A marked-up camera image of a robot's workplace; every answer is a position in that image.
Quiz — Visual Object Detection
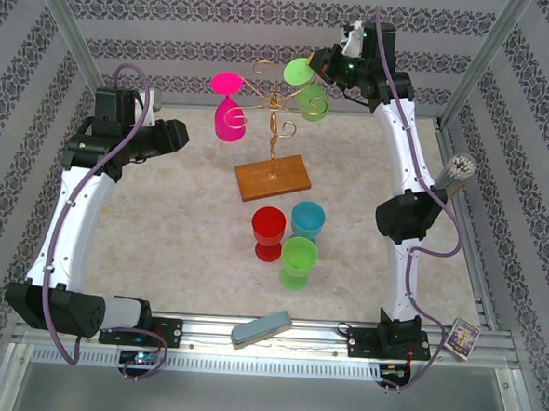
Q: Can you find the green wine glass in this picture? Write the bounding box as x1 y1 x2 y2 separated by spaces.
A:
279 56 332 123
276 235 321 294

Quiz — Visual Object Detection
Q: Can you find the red wine glass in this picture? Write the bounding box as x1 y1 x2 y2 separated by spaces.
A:
248 205 288 265

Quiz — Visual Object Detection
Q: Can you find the blue wine glass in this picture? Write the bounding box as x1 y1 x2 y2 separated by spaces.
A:
289 199 328 246

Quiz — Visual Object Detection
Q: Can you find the pink wine glass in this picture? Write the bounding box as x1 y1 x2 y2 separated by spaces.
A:
207 71 252 144

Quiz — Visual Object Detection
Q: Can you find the tub of pencils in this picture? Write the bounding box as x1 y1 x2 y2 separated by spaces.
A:
433 151 478 201

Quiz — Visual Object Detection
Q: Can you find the grey-blue glasses case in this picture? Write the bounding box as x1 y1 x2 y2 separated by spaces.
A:
229 307 294 354

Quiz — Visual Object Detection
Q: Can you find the small circuit board with LEDs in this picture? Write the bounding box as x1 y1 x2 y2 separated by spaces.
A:
118 349 160 368

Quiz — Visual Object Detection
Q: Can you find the small printed card box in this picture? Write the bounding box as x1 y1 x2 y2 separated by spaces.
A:
440 314 483 363

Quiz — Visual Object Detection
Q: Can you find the gold wire glass rack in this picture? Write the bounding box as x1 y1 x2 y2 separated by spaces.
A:
231 57 334 208

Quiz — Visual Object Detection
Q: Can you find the aluminium frame post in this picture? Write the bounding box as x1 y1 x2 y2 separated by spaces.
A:
21 0 120 113
435 0 535 133

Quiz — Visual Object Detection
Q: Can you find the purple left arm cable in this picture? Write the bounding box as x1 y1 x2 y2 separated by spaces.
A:
37 59 186 382

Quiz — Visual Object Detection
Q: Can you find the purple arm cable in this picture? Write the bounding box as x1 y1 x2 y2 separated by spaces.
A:
37 59 186 382
350 5 478 398

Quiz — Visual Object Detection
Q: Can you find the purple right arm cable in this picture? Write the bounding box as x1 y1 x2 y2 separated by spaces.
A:
350 5 478 398

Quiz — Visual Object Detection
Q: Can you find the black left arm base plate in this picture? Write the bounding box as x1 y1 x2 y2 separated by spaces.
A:
98 312 184 350

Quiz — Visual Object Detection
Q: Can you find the white slotted cable duct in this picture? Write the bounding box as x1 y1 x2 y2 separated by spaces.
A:
30 342 383 386

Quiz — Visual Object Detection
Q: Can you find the aluminium mounting rail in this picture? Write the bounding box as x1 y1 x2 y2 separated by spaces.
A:
12 298 517 373

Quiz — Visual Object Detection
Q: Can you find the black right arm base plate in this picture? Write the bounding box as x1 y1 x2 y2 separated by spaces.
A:
344 324 434 365

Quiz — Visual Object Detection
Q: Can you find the small circuit board with wires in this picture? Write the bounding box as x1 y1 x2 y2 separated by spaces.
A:
380 363 410 382

